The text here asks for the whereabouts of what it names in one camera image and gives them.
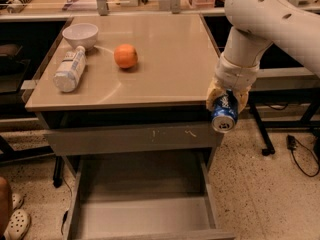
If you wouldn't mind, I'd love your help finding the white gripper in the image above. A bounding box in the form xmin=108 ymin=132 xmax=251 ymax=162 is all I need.
xmin=206 ymin=54 xmax=259 ymax=113

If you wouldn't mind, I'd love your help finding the blue pepsi can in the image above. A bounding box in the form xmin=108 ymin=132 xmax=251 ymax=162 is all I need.
xmin=211 ymin=90 xmax=238 ymax=133

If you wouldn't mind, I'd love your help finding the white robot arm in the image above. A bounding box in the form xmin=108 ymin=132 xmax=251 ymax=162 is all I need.
xmin=206 ymin=0 xmax=320 ymax=110

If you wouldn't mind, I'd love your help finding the grey drawer cabinet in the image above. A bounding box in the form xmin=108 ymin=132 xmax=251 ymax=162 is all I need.
xmin=21 ymin=13 xmax=241 ymax=172

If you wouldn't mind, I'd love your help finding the grey top drawer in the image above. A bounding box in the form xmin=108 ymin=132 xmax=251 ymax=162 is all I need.
xmin=45 ymin=122 xmax=223 ymax=156

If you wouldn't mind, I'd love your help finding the open grey middle drawer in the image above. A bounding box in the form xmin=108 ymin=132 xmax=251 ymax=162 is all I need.
xmin=63 ymin=150 xmax=235 ymax=240

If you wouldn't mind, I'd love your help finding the black table leg with caster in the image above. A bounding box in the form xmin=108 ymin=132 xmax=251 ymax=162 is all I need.
xmin=249 ymin=103 xmax=275 ymax=156

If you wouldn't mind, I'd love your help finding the orange fruit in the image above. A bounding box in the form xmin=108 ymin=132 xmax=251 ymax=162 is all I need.
xmin=114 ymin=44 xmax=138 ymax=69

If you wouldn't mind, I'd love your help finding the clear plastic water bottle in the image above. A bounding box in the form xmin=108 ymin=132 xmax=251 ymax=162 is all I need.
xmin=53 ymin=46 xmax=86 ymax=93

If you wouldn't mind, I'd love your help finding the white bowl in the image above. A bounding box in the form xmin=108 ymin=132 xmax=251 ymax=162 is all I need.
xmin=62 ymin=23 xmax=99 ymax=50

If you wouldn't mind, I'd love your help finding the black coiled tool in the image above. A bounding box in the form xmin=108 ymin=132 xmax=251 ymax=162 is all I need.
xmin=7 ymin=0 xmax=32 ymax=13

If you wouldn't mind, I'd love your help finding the white perforated clog shoe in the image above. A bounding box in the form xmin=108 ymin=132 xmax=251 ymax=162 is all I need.
xmin=4 ymin=209 xmax=31 ymax=240

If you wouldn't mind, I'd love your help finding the person's bare leg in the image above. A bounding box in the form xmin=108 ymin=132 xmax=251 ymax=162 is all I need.
xmin=0 ymin=177 xmax=13 ymax=238

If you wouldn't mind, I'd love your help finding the black power adapter with cable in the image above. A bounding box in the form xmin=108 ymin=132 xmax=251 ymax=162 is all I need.
xmin=286 ymin=135 xmax=320 ymax=178

